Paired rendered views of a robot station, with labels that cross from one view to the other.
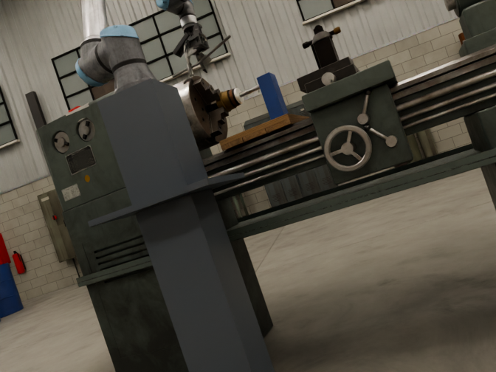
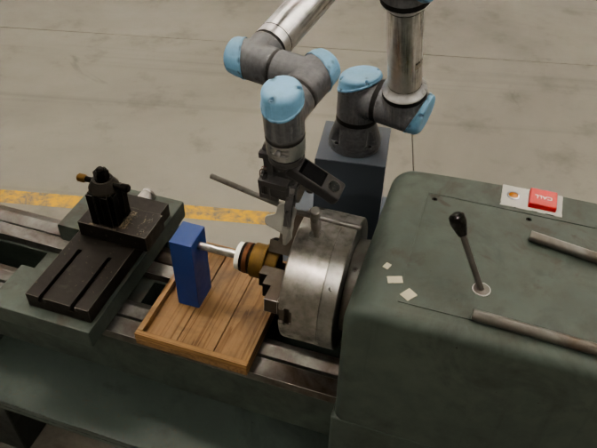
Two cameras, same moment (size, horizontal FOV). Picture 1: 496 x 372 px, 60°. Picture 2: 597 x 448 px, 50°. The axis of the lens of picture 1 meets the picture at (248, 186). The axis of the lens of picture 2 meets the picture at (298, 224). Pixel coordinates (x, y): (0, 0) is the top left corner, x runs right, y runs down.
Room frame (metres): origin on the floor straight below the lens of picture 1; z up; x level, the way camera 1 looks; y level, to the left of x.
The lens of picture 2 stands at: (2.96, -0.04, 2.19)
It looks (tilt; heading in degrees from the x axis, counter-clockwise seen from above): 42 degrees down; 175
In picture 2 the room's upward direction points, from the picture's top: 1 degrees clockwise
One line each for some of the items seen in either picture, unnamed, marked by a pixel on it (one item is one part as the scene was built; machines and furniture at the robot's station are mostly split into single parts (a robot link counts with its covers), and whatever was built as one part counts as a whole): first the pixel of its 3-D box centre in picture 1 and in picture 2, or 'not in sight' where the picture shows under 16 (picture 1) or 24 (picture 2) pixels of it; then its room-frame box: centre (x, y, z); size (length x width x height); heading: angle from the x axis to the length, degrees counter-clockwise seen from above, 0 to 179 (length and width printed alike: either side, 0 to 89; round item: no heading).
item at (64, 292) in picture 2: (340, 86); (103, 251); (1.68, -0.47, 0.95); 0.43 x 0.18 x 0.04; 158
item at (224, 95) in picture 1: (228, 100); (260, 260); (1.87, -0.04, 1.08); 0.09 x 0.09 x 0.09; 68
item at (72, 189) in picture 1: (129, 147); (492, 318); (2.06, 0.48, 1.06); 0.59 x 0.48 x 0.39; 68
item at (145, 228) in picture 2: (326, 75); (121, 225); (1.63, -0.42, 1.00); 0.20 x 0.10 x 0.05; 68
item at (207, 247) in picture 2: (250, 90); (218, 250); (1.83, -0.14, 1.08); 0.13 x 0.07 x 0.07; 68
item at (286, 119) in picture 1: (268, 132); (218, 301); (1.82, -0.16, 0.89); 0.36 x 0.30 x 0.04; 158
